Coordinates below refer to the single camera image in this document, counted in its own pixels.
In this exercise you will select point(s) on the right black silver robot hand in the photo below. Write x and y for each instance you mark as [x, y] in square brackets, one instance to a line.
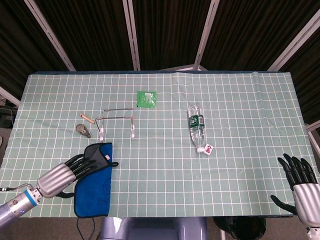
[308, 202]

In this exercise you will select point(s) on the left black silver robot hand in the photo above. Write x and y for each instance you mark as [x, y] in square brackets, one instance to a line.
[55, 178]

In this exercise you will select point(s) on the black and blue cloth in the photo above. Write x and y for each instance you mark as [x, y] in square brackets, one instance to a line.
[96, 195]

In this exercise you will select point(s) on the right lavender robot arm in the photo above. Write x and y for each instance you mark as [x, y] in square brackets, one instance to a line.
[313, 233]

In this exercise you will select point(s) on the olive correction tape dispenser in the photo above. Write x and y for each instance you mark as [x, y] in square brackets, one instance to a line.
[82, 129]

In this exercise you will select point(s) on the small wooden stick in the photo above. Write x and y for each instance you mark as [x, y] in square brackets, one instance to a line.
[86, 118]

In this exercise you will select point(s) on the black trash bag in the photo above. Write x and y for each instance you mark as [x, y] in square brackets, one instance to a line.
[240, 228]

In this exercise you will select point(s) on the green checked tablecloth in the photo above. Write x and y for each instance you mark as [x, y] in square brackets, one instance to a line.
[237, 175]

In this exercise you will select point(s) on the black box device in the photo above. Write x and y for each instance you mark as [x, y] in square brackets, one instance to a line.
[6, 116]

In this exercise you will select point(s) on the lavender robot torso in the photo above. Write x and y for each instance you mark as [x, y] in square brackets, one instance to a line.
[155, 228]

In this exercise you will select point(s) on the white mahjong tile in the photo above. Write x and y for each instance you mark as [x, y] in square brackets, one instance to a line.
[208, 149]

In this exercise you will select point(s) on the green sachet packet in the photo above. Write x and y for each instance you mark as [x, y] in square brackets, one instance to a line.
[147, 99]

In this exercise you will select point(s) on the clear plastic water bottle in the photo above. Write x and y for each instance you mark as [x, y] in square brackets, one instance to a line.
[196, 125]

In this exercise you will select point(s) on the white partition base foot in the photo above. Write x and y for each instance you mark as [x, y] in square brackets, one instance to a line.
[185, 68]

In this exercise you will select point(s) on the white partition post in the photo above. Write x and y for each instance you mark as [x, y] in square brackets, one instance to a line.
[8, 96]
[313, 135]
[293, 42]
[50, 36]
[206, 35]
[132, 35]

